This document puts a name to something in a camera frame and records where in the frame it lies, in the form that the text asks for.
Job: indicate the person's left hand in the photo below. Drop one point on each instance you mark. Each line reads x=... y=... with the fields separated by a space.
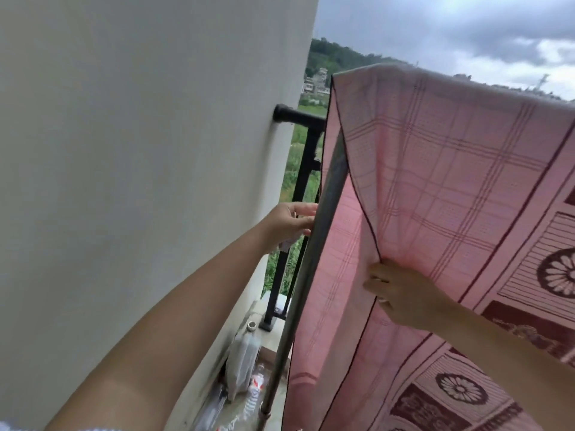
x=282 y=223

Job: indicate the person's right hand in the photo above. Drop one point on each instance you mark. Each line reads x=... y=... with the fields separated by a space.
x=411 y=296

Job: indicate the person's right thumb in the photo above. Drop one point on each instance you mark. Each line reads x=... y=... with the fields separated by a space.
x=373 y=288

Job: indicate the person's left thumb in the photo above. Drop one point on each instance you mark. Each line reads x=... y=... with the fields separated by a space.
x=305 y=209

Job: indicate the grey metal pole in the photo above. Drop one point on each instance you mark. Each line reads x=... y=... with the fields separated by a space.
x=310 y=264

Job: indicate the pink patterned woven mat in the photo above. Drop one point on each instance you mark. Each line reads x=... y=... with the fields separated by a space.
x=449 y=183

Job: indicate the person's left forearm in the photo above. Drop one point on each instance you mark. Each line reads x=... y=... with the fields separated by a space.
x=179 y=318

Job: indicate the person's right forearm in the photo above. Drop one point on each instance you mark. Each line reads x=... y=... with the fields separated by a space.
x=507 y=359

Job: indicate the black metal railing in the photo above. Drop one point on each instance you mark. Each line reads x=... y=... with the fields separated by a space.
x=305 y=166

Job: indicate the distant buildings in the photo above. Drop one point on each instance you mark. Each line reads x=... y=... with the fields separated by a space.
x=314 y=85

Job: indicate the white tape roll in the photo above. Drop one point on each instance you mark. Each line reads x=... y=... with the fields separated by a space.
x=252 y=326

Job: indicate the clear plastic bottle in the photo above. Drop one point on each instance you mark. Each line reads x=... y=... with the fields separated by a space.
x=256 y=385

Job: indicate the white plastic bag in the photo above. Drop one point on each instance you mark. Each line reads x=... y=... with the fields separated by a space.
x=241 y=365

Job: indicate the wooded hill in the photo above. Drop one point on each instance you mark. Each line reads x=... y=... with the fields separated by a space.
x=341 y=56

